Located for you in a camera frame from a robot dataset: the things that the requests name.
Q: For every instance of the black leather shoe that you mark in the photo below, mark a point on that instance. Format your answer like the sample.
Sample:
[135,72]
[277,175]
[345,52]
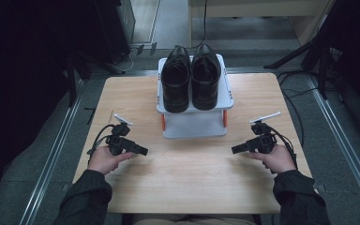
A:
[175,84]
[205,81]

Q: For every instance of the person's left hand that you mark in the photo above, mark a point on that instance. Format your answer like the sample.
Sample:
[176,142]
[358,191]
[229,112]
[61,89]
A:
[104,161]

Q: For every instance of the wooden cabinet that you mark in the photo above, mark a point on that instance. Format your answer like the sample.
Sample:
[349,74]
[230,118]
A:
[262,9]

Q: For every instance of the metal floor rail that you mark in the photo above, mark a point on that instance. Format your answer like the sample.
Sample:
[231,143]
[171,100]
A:
[51,156]
[343,140]

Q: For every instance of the dark cabinet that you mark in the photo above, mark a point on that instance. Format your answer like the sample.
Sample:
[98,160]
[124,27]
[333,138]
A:
[115,28]

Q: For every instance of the person's right hand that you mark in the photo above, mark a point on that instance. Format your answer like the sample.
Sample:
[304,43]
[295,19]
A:
[276,161]

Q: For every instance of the grey shoe rack orange posts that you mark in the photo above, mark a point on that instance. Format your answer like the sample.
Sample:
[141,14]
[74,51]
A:
[197,125]

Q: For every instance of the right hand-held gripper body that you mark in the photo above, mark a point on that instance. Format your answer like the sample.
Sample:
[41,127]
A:
[264,140]

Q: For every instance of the black tripod stand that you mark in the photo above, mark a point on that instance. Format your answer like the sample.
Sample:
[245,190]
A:
[312,53]

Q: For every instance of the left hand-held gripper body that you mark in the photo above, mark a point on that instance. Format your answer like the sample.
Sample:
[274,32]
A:
[118,140]

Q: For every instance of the black metal stand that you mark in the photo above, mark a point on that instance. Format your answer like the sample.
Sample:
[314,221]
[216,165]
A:
[75,72]

